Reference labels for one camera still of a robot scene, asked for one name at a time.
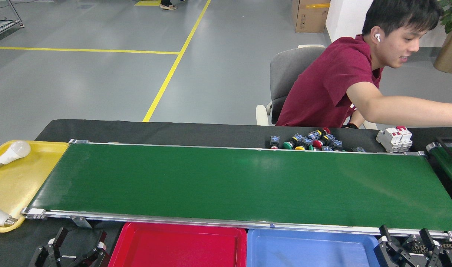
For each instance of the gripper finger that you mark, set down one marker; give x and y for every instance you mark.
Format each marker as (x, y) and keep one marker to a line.
(438, 257)
(391, 256)
(96, 257)
(48, 257)

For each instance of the red push button switch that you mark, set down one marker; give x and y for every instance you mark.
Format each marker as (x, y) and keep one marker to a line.
(358, 150)
(274, 141)
(317, 144)
(326, 130)

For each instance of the yellow push button switch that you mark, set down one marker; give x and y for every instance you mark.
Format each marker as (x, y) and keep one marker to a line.
(326, 148)
(300, 148)

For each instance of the yellow plastic tray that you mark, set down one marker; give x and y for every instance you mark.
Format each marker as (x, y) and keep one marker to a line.
(18, 185)

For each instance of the red plastic tray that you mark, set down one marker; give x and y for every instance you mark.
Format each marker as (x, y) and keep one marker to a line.
(174, 248)

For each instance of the blue plastic tray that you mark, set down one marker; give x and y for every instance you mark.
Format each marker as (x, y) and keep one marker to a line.
(303, 248)

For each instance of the green feeder conveyor belt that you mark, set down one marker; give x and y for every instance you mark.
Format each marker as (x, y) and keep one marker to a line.
(448, 167)

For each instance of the long green conveyor belt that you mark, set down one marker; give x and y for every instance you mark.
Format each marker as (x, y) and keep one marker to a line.
(211, 178)

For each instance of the black table cloth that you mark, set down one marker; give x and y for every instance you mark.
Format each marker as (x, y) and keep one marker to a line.
(137, 131)
(433, 132)

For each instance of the black wristwatch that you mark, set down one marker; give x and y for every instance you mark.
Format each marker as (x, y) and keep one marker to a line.
(350, 126)

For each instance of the person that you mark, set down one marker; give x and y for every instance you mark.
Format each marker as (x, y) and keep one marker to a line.
(322, 85)

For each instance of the potted green plant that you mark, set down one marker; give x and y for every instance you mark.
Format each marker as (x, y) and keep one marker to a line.
(450, 52)

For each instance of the grey office chair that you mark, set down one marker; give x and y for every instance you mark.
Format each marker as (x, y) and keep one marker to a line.
(289, 70)

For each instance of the metal shelf rack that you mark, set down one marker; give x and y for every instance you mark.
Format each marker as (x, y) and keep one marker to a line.
(3, 29)

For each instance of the brown cardboard box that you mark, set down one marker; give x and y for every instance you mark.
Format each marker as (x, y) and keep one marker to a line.
(309, 18)

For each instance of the person's shoe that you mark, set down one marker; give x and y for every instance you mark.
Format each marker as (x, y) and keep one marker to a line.
(168, 6)

